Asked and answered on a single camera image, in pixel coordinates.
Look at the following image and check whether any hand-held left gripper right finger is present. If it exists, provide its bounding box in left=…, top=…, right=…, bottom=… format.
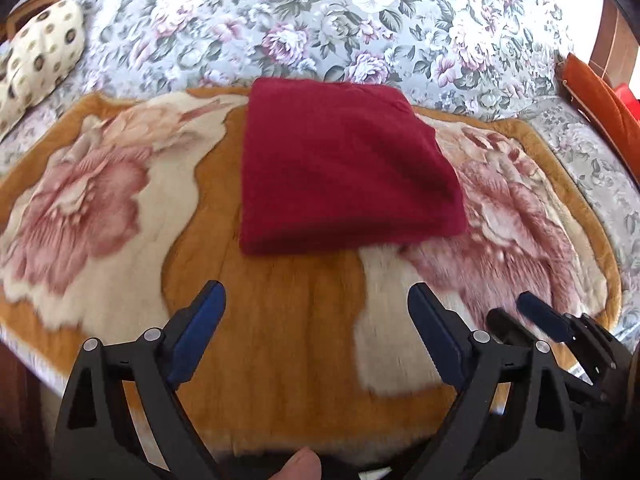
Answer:
left=400, top=282, right=584, bottom=480

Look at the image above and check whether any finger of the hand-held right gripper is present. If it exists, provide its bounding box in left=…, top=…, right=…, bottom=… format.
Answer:
left=486, top=307, right=608, bottom=406
left=516, top=291, right=632, bottom=386

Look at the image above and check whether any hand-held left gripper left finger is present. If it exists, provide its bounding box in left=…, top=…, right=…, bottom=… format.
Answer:
left=52, top=281, right=227, bottom=480

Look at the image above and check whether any dark red knit sweater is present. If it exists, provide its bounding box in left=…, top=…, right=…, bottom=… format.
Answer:
left=238, top=77, right=469, bottom=256

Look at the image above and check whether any person's left hand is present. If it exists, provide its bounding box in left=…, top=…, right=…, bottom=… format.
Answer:
left=277, top=447, right=322, bottom=480

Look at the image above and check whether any plush rose print blanket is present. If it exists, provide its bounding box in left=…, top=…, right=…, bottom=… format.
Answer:
left=0, top=86, right=623, bottom=471

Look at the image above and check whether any orange velvet cushion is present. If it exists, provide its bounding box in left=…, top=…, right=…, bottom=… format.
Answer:
left=556, top=52, right=640, bottom=183

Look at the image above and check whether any small red object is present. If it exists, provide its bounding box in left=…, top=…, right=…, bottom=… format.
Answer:
left=612, top=84, right=638, bottom=113

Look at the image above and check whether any cream dotted pillow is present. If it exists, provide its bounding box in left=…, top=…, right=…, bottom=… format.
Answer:
left=0, top=0, right=85, bottom=133

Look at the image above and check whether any grey floral bedspread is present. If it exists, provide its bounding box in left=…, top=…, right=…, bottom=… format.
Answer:
left=0, top=0, right=640, bottom=346

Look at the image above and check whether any wooden bed frame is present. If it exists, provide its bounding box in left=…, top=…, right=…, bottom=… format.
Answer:
left=597, top=0, right=640, bottom=126

